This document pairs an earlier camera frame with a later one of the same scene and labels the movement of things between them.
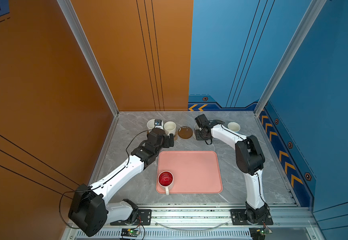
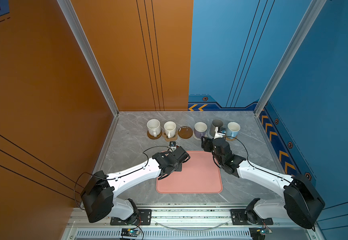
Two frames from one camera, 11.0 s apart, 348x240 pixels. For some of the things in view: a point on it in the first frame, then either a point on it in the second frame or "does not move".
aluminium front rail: (213, 222) does not move
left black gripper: (166, 143) -> (179, 168)
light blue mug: (234, 126) does not move
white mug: (170, 127) does not move
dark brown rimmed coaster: (185, 132) does not move
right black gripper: (198, 137) -> (207, 143)
